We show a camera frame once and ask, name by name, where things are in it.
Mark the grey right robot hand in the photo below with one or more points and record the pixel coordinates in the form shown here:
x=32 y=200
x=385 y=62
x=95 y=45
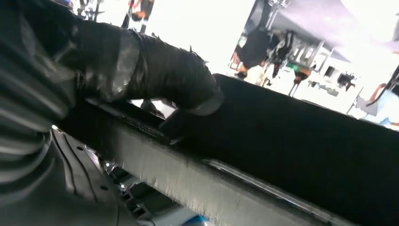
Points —
x=156 y=68

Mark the person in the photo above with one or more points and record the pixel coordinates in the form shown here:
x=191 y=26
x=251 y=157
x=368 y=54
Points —
x=254 y=46

